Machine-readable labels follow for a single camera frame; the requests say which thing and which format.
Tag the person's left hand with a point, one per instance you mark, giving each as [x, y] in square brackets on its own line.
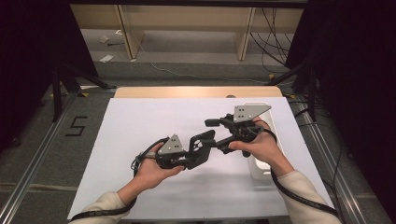
[152, 174]

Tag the beige wooden shelf unit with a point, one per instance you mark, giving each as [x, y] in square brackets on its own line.
[186, 18]

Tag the white board table cover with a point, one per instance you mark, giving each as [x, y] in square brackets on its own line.
[140, 124]

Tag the grey table grommet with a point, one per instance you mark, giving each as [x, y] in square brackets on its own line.
[231, 96]

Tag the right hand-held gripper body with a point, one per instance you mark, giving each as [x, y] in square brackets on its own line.
[249, 112]

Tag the white oblong plastic bin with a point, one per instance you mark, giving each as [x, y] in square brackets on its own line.
[260, 169]

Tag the aluminium floor rail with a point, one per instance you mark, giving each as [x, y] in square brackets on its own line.
[34, 158]
[330, 161]

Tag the white paper scrap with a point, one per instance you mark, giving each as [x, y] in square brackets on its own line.
[104, 39]
[106, 58]

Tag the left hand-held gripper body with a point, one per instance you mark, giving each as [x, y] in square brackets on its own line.
[171, 146]

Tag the light wooden table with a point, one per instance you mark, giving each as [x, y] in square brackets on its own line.
[186, 92]

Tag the dark curtain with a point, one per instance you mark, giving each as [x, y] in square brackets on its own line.
[25, 62]
[358, 77]

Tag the person's right hand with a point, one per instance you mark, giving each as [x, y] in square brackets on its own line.
[264, 149]

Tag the black metal stand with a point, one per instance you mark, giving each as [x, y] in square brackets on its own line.
[311, 93]
[57, 93]

